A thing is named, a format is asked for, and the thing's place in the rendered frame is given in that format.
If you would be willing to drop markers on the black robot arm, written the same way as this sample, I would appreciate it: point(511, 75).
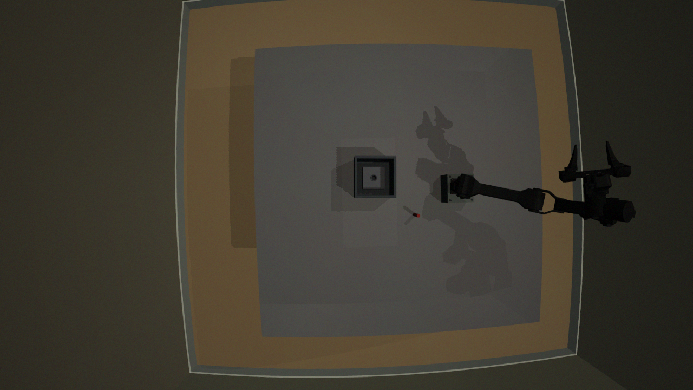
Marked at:
point(608, 210)

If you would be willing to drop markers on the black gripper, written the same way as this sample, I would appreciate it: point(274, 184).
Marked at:
point(617, 170)

